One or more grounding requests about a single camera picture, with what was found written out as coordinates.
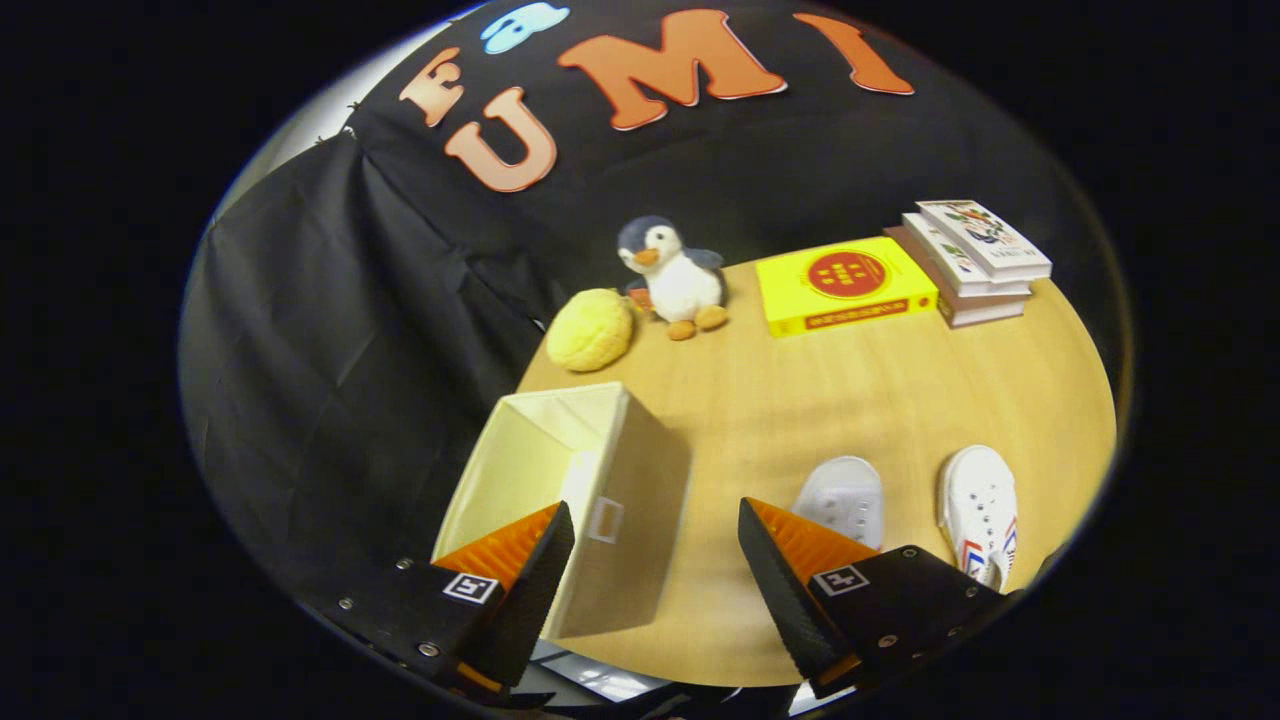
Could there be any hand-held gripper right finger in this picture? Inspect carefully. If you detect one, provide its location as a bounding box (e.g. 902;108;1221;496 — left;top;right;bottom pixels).
738;497;1011;701

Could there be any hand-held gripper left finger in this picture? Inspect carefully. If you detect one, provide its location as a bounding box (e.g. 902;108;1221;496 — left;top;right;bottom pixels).
335;500;576;701

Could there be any white canvas shoe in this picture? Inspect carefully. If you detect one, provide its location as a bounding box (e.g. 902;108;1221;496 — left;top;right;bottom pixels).
938;445;1019;593
793;456;886;551

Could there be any beige fabric storage box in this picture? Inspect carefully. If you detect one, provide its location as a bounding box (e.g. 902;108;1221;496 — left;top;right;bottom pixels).
432;381;693;641

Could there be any yellow round plush toy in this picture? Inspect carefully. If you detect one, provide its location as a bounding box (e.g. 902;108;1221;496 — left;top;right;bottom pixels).
546;288;636;374

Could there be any yellow book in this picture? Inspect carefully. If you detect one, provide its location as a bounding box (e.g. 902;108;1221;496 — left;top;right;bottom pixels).
755;237;940;339

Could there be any penguin plush toy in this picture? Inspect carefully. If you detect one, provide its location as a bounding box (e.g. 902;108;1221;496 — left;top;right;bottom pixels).
616;215;730;342

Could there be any white floral cover book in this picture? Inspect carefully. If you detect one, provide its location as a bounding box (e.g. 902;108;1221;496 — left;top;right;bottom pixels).
915;200;1053;284

